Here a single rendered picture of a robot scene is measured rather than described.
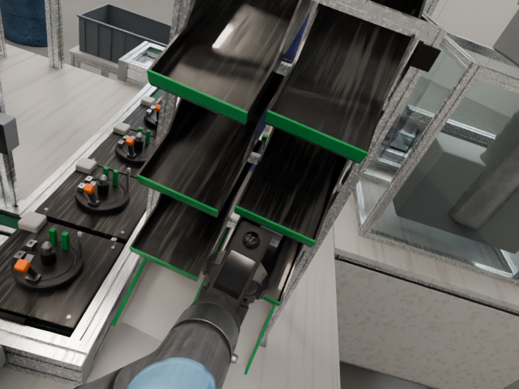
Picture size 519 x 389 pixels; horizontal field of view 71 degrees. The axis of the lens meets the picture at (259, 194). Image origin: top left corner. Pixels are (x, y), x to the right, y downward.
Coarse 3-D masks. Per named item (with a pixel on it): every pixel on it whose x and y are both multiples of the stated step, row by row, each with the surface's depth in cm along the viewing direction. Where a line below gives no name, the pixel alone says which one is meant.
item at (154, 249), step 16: (256, 144) 71; (240, 176) 74; (240, 192) 68; (160, 208) 68; (176, 208) 69; (192, 208) 69; (224, 208) 70; (144, 224) 64; (160, 224) 67; (176, 224) 67; (192, 224) 68; (208, 224) 68; (224, 224) 65; (144, 240) 65; (160, 240) 65; (176, 240) 66; (192, 240) 66; (208, 240) 67; (144, 256) 63; (160, 256) 64; (176, 256) 64; (192, 256) 65; (208, 256) 63; (192, 272) 64
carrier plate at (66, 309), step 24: (24, 240) 84; (72, 240) 88; (96, 240) 90; (0, 264) 78; (96, 264) 85; (0, 288) 74; (72, 288) 79; (96, 288) 80; (24, 312) 72; (48, 312) 73; (72, 312) 75
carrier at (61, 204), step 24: (96, 168) 109; (72, 192) 99; (96, 192) 99; (120, 192) 102; (144, 192) 108; (48, 216) 91; (72, 216) 93; (96, 216) 95; (120, 216) 98; (120, 240) 93
